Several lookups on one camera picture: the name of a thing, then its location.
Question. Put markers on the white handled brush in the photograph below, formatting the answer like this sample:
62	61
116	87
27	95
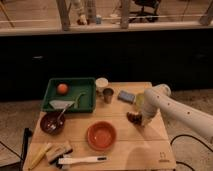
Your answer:
90	159

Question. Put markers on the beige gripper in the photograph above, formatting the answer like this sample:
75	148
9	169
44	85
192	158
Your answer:
145	120

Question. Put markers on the small metal cup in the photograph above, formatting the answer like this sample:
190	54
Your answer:
108	95

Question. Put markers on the metal spoon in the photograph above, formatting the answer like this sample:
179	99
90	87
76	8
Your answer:
60	115

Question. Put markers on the green bean pod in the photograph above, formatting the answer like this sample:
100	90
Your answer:
78	99

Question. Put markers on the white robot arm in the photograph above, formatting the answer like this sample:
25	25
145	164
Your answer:
158	98

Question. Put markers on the white cup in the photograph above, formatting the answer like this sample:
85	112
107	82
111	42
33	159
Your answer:
101	84

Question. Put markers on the dark red grape bunch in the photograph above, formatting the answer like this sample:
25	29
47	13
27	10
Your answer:
134	118

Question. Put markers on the yellow-green plastic cup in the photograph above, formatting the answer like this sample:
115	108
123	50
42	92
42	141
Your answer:
139	100

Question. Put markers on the white triangular paper piece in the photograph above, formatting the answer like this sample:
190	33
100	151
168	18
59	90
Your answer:
60	104

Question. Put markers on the dark brown bowl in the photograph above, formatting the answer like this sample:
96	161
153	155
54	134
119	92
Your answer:
46	121

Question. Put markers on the orange fruit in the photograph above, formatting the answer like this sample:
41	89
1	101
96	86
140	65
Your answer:
62	89

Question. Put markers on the blue sponge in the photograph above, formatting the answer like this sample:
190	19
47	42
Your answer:
126	97

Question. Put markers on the green plastic tray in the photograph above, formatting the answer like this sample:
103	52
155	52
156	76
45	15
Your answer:
76	86

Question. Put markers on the red bowl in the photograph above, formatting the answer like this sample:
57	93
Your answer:
101	136

